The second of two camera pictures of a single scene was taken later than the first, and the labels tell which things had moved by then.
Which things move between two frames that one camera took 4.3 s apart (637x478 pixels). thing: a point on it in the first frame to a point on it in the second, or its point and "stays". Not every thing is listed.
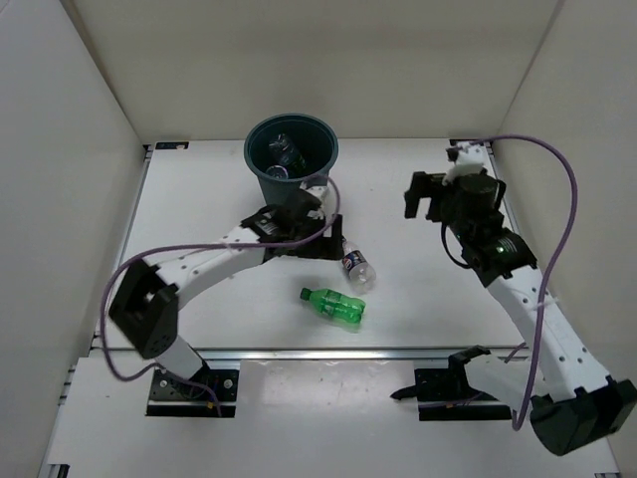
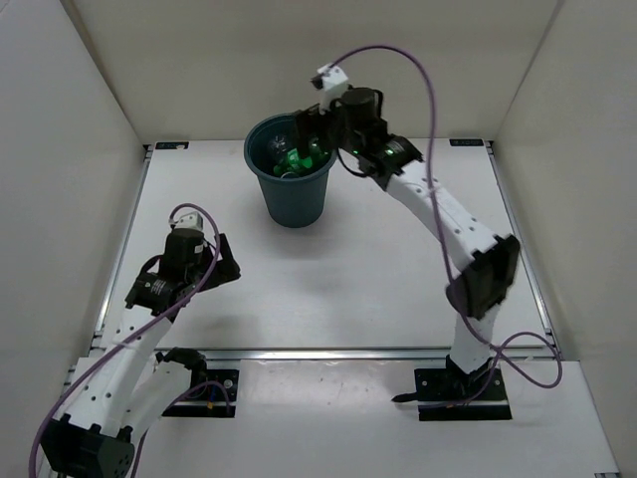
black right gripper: x=425 y=186 to x=310 y=120
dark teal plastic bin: x=287 y=149 stays
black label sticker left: x=171 y=144 stays
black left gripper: x=328 y=248 to x=229 y=269
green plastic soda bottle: x=335 y=305 to x=317 y=157
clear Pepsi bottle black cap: x=361 y=272 to x=279 y=143
